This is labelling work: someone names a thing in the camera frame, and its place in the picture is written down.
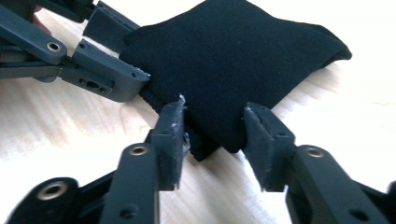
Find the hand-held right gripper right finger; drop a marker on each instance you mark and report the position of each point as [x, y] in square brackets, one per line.
[267, 149]

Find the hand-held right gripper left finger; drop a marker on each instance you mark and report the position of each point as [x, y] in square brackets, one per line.
[169, 146]

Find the black sock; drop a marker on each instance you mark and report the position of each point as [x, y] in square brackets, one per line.
[233, 62]

